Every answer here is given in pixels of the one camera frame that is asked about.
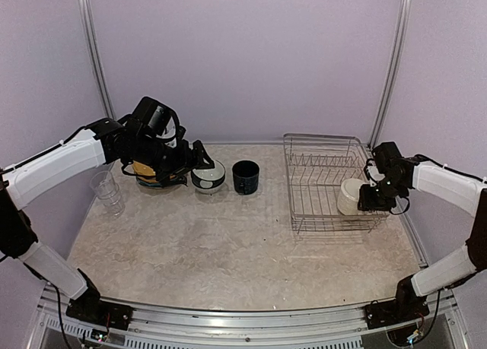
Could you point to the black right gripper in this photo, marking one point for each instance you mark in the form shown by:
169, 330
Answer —
369, 204

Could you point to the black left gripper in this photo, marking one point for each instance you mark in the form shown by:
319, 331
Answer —
185, 163

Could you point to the dark teal bowl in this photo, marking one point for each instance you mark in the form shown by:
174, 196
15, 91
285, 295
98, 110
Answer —
209, 179

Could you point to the white ceramic mug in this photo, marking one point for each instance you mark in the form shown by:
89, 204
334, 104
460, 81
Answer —
349, 193

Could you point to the dark blue mug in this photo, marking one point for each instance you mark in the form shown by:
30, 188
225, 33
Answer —
245, 177

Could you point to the clear drinking glass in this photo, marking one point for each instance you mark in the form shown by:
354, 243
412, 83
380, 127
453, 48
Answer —
113, 202
103, 184

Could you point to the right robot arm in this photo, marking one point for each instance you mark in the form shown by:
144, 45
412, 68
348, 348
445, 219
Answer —
454, 209

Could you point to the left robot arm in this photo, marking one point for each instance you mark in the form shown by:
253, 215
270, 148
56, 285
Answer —
25, 182

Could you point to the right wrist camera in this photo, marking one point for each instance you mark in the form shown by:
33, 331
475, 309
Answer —
384, 157

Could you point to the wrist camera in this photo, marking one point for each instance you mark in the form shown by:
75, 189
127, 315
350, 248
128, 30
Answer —
156, 120
384, 157

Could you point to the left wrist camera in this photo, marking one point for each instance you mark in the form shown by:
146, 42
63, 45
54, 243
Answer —
156, 120

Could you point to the wire metal dish rack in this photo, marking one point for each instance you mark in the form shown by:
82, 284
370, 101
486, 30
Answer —
316, 166

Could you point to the right aluminium frame post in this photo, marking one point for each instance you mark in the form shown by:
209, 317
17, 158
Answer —
392, 71

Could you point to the aluminium frame post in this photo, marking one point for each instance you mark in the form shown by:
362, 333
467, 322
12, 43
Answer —
392, 71
87, 20

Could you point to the front aluminium rail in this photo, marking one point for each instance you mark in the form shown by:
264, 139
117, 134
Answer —
153, 326

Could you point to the left aluminium frame post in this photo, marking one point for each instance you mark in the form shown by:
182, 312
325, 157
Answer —
87, 20

